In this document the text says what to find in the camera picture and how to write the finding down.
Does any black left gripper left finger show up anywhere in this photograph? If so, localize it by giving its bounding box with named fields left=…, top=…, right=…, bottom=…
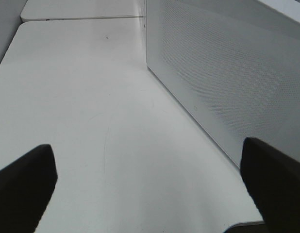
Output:
left=0, top=144, right=58, bottom=233

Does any white microwave door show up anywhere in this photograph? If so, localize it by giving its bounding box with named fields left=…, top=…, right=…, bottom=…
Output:
left=146, top=0, right=300, bottom=164

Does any white microwave oven body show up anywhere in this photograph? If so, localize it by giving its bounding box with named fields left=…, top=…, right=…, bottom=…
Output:
left=258, top=0, right=300, bottom=25

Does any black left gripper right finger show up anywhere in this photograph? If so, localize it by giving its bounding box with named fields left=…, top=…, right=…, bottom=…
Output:
left=240, top=137, right=300, bottom=233

